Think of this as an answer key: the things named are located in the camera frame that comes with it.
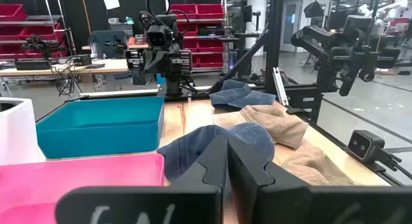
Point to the pink plastic bin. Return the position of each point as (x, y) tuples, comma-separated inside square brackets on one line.
[(80, 172)]

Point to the black flat box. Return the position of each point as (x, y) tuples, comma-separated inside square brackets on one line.
[(32, 64)]

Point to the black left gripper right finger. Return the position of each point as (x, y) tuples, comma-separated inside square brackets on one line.
[(322, 206)]

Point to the white paper sheet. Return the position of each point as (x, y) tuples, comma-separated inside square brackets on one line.
[(111, 2)]

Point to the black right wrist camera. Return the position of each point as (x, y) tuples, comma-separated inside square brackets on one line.
[(159, 37)]

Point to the teal plastic bin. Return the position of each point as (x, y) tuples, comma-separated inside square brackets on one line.
[(96, 137)]

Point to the aluminium table edge rail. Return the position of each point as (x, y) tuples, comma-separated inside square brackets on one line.
[(119, 92)]

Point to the aluminium rail piece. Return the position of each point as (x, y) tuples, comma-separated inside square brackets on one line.
[(280, 87)]

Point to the blue office chair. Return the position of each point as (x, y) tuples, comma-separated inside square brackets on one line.
[(107, 43)]

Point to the black mounting block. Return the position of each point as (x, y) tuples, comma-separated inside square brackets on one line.
[(304, 100)]

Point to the red plastic storage bin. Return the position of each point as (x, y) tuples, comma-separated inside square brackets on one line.
[(40, 32), (210, 11), (184, 11), (210, 60), (210, 45), (11, 12)]

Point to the small black robot arm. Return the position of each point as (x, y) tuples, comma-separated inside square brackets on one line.
[(42, 47)]

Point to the blue denim hat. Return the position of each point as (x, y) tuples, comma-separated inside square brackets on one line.
[(190, 146)]

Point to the black table-level camera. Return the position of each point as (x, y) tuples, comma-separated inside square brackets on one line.
[(363, 145)]

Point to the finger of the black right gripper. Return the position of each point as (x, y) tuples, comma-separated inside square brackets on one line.
[(153, 61), (174, 63)]

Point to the black diagonal frame brace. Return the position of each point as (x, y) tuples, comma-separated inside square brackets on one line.
[(239, 63)]

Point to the cream fabric hat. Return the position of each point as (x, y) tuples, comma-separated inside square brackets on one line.
[(227, 120)]

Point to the wooden workbench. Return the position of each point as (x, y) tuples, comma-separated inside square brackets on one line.
[(106, 66)]

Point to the grey door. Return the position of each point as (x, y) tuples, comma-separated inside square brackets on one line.
[(290, 24)]

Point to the white planter pot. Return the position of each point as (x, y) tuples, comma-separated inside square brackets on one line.
[(16, 134)]

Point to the black spare robot arm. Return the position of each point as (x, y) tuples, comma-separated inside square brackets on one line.
[(341, 50)]

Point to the black frame post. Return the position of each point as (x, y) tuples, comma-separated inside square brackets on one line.
[(274, 40)]

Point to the dark blue fabric hat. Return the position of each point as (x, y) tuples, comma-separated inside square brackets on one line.
[(238, 95)]

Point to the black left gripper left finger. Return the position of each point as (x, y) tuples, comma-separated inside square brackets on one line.
[(145, 204)]

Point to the beige terry hat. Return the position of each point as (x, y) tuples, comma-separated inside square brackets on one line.
[(277, 124), (315, 169)]

